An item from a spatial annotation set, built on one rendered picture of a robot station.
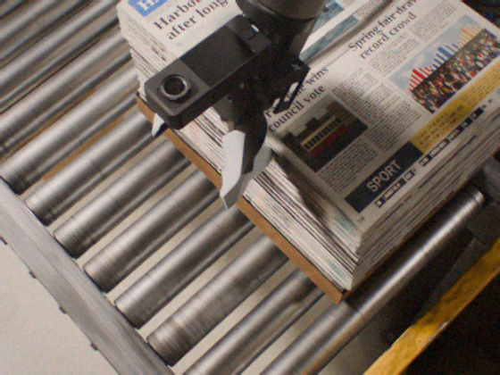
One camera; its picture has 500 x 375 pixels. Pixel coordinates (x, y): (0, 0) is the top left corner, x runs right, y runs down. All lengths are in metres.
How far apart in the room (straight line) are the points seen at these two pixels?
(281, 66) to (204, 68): 0.09
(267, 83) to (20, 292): 1.29
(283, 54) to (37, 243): 0.46
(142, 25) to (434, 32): 0.31
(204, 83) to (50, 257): 0.44
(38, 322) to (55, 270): 0.85
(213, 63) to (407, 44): 0.26
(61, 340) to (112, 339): 0.87
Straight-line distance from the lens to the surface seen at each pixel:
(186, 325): 0.92
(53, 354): 1.79
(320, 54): 0.79
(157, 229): 0.96
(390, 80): 0.78
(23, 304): 1.84
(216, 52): 0.63
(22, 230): 1.00
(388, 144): 0.73
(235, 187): 0.69
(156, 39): 0.80
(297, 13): 0.61
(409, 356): 0.90
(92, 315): 0.94
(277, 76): 0.66
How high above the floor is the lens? 1.69
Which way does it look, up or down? 66 degrees down
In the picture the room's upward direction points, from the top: 4 degrees counter-clockwise
